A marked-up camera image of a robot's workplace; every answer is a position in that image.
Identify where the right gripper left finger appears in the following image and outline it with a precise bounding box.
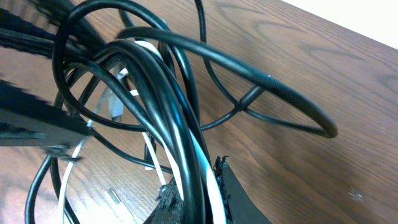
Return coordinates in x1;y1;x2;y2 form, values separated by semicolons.
144;177;185;224

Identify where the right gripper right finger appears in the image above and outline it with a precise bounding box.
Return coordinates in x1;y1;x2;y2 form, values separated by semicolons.
213;156;271;224

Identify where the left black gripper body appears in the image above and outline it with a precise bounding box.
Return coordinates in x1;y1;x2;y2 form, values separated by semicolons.
1;1;90;157

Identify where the white cable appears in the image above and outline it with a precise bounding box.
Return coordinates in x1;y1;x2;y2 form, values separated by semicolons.
57;40;228;224

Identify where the black cable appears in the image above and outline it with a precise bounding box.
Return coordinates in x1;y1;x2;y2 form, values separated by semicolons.
24;0;339;224

